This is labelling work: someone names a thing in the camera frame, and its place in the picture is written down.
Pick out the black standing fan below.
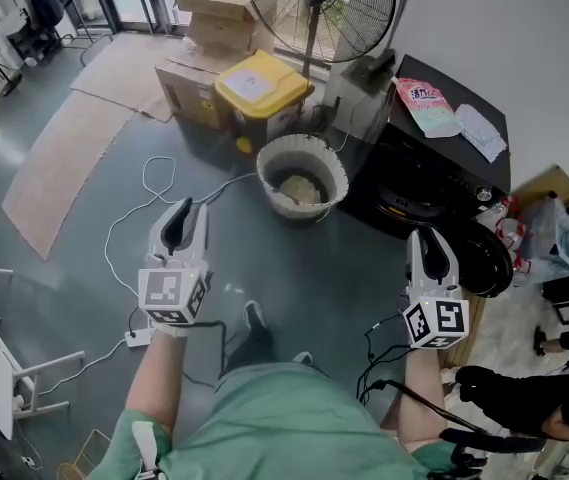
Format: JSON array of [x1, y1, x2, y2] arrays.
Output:
[[242, 0, 398, 137]]

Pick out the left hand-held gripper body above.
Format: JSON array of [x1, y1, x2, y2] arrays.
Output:
[[137, 252, 214, 326]]

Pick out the black washing machine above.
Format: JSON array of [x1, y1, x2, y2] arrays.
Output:
[[336, 53, 514, 299]]

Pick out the white floor cable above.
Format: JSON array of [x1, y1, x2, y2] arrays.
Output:
[[103, 155, 260, 334], [38, 337, 130, 399]]

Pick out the tan cardboard panel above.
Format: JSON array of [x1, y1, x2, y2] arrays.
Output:
[[511, 165, 569, 209]]

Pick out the pink and green detergent pouch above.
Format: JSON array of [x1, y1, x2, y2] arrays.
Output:
[[393, 76, 464, 139]]

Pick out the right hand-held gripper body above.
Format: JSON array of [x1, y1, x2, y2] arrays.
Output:
[[402, 267, 470, 350]]

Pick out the black waist-worn device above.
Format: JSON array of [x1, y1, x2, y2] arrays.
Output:
[[426, 427, 548, 480]]

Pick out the grey long-handled dustpan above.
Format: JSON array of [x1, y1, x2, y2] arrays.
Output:
[[341, 0, 418, 89]]

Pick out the clear plastic bag red handles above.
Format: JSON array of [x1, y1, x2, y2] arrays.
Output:
[[493, 195, 569, 287]]

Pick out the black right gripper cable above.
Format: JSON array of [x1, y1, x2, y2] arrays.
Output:
[[356, 312, 495, 434]]

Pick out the white power strip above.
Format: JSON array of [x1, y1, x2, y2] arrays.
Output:
[[124, 328, 153, 349]]

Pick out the person's left forearm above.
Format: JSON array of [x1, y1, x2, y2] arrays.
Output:
[[124, 317, 189, 449]]

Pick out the person's left shoe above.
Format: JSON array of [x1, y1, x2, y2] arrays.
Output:
[[241, 300, 273, 349]]

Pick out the pale yellow checked clothes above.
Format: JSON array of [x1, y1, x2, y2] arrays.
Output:
[[276, 175, 325, 207]]

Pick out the white paper sheet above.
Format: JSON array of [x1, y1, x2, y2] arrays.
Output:
[[453, 102, 508, 164]]

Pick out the person's black trousers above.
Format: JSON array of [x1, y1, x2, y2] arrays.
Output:
[[223, 317, 278, 382]]

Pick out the white woven laundry basket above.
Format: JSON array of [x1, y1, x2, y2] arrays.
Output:
[[256, 133, 349, 222]]

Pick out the person's green shirt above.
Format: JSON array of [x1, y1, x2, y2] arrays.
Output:
[[101, 362, 458, 480]]

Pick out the large cardboard box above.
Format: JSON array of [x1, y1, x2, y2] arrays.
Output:
[[153, 52, 233, 130]]

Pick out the yellow-lidded waste bin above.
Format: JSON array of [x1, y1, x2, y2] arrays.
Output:
[[213, 49, 315, 157]]

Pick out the person's right forearm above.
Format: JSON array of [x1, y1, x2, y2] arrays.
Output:
[[396, 345, 453, 452]]

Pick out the flat cardboard sheet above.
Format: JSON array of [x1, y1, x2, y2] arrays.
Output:
[[68, 32, 175, 124], [1, 90, 138, 262]]

